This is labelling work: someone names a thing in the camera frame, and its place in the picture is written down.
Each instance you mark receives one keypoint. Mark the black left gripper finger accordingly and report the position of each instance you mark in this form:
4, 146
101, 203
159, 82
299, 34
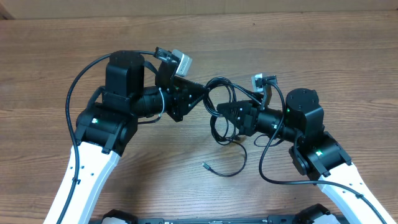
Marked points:
190, 86
191, 99

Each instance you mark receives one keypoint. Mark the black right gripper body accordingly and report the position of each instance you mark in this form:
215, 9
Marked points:
250, 120

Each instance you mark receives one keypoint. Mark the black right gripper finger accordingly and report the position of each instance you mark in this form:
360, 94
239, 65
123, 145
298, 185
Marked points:
234, 108
237, 119

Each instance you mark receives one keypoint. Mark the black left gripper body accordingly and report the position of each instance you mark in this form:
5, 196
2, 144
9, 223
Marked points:
175, 108

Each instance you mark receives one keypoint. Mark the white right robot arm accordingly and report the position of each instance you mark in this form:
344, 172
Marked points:
315, 152

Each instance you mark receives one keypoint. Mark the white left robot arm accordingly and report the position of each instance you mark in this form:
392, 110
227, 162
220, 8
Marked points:
135, 92

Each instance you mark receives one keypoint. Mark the brown cardboard back panel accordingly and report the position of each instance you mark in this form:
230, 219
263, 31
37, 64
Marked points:
61, 9

